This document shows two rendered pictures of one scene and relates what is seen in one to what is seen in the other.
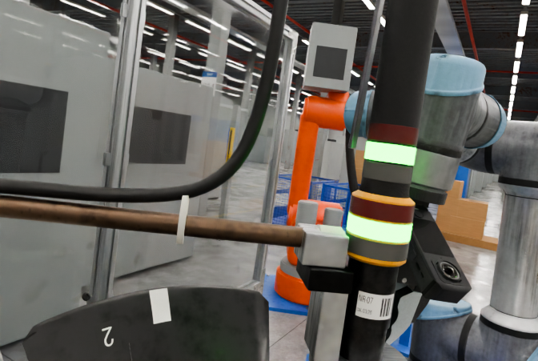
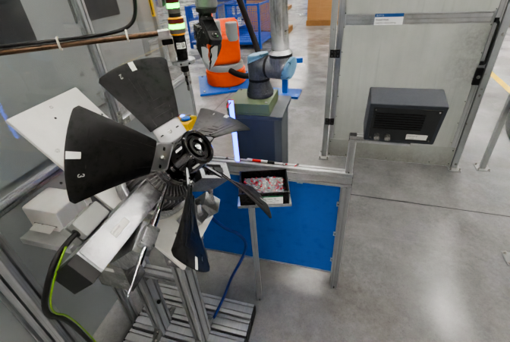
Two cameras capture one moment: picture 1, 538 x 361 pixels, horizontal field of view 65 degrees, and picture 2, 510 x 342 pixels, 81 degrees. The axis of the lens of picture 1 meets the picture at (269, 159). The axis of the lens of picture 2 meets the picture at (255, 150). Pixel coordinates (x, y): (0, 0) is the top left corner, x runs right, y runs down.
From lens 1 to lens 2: 0.64 m
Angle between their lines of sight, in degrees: 30
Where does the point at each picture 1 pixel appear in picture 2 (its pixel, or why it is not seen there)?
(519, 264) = (277, 28)
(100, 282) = not seen: hidden behind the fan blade
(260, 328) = (165, 67)
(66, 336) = (109, 79)
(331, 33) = not seen: outside the picture
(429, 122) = not seen: outside the picture
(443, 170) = (209, 1)
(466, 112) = not seen: outside the picture
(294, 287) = (218, 79)
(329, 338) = (172, 55)
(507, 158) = not seen: outside the picture
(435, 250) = (211, 29)
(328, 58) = not seen: outside the picture
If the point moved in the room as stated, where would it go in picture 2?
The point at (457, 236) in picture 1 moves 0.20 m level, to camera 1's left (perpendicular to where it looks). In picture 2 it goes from (322, 21) to (315, 21)
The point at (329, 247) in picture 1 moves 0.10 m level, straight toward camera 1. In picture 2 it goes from (164, 33) to (155, 42)
